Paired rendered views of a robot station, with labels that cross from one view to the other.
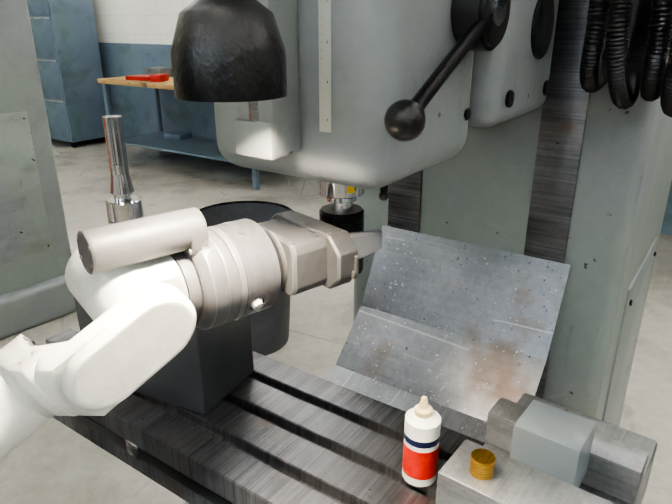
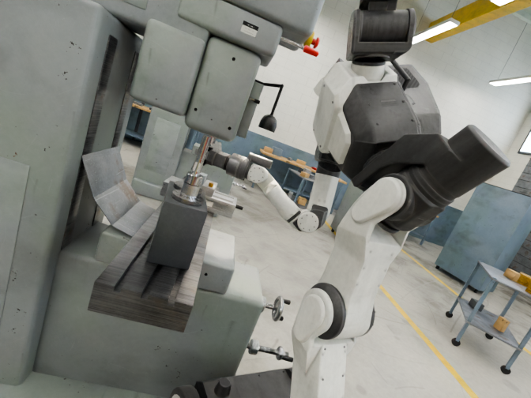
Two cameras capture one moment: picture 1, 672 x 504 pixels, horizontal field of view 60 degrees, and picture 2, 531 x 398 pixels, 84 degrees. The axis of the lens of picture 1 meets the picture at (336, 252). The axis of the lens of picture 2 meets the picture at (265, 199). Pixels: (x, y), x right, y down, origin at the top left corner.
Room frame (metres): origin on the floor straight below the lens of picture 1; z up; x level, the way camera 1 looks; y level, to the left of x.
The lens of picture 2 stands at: (1.21, 1.02, 1.41)
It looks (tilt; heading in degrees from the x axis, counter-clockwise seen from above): 13 degrees down; 225
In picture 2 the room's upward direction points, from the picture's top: 21 degrees clockwise
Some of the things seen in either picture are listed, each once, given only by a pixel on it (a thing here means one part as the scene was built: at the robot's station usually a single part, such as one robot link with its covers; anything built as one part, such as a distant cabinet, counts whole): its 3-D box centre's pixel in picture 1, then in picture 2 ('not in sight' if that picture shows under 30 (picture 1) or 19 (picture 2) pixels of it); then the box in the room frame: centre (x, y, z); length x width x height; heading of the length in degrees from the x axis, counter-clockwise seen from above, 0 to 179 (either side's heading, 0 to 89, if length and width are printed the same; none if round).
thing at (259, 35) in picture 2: not in sight; (231, 31); (0.62, -0.03, 1.68); 0.34 x 0.24 x 0.10; 145
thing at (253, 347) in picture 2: not in sight; (270, 351); (0.23, 0.41, 0.53); 0.22 x 0.06 x 0.06; 145
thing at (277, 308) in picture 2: not in sight; (270, 306); (0.17, 0.28, 0.65); 0.16 x 0.12 x 0.12; 145
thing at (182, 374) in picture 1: (164, 314); (178, 220); (0.75, 0.25, 1.05); 0.22 x 0.12 x 0.20; 64
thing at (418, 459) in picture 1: (421, 437); not in sight; (0.54, -0.10, 1.01); 0.04 x 0.04 x 0.11
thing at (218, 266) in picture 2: not in sight; (175, 245); (0.59, -0.01, 0.81); 0.50 x 0.35 x 0.12; 145
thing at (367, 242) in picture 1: (361, 246); not in sight; (0.56, -0.03, 1.23); 0.06 x 0.02 x 0.03; 130
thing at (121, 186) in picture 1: (117, 158); (201, 155); (0.78, 0.29, 1.27); 0.03 x 0.03 x 0.11
